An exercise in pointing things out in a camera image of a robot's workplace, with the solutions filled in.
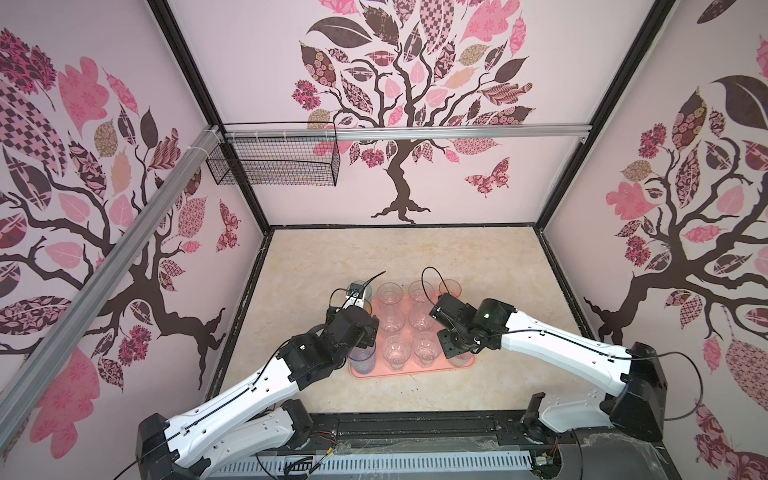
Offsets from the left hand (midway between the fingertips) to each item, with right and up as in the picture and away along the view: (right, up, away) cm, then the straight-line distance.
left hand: (360, 318), depth 75 cm
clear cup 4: (+10, -12, +12) cm, 19 cm away
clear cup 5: (+18, -9, +6) cm, 21 cm away
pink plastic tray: (+14, -17, +9) cm, 24 cm away
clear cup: (+7, +3, +22) cm, 23 cm away
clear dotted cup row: (+28, -12, +4) cm, 30 cm away
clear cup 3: (+8, -4, +14) cm, 17 cm away
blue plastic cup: (+1, -10, -3) cm, 10 cm away
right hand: (+23, -6, +2) cm, 24 cm away
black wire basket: (-28, +49, +19) cm, 60 cm away
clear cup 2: (+17, +4, +20) cm, 27 cm away
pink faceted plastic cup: (+28, +6, +21) cm, 35 cm away
